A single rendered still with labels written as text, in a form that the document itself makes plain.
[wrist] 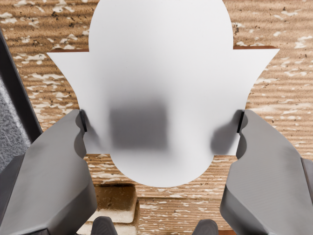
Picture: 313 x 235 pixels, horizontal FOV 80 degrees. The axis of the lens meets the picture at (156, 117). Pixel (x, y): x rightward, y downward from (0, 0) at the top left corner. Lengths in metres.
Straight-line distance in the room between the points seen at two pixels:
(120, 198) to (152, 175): 0.04
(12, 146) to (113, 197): 0.11
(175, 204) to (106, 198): 0.07
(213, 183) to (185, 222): 0.07
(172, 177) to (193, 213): 0.07
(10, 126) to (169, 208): 0.17
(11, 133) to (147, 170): 0.14
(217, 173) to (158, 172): 0.05
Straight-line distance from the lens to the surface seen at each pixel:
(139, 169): 0.16
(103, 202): 0.18
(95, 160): 0.17
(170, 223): 0.24
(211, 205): 0.21
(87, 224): 0.20
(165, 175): 0.16
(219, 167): 0.17
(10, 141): 0.23
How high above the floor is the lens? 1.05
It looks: 59 degrees down
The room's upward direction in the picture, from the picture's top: 175 degrees counter-clockwise
